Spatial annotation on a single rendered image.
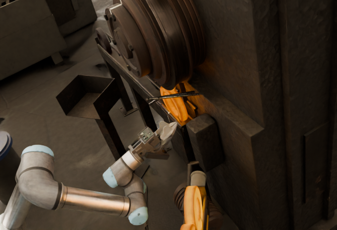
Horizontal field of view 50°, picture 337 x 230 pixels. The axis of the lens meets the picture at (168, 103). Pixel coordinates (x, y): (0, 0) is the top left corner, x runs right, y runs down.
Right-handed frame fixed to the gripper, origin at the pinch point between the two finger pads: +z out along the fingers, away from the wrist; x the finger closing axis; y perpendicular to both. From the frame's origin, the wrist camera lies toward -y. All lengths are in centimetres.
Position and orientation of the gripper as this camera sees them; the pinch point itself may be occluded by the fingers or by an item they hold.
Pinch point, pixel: (175, 125)
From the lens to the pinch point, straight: 146.5
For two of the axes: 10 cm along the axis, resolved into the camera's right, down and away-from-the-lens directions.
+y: -4.9, -5.7, -6.6
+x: -4.6, -4.8, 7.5
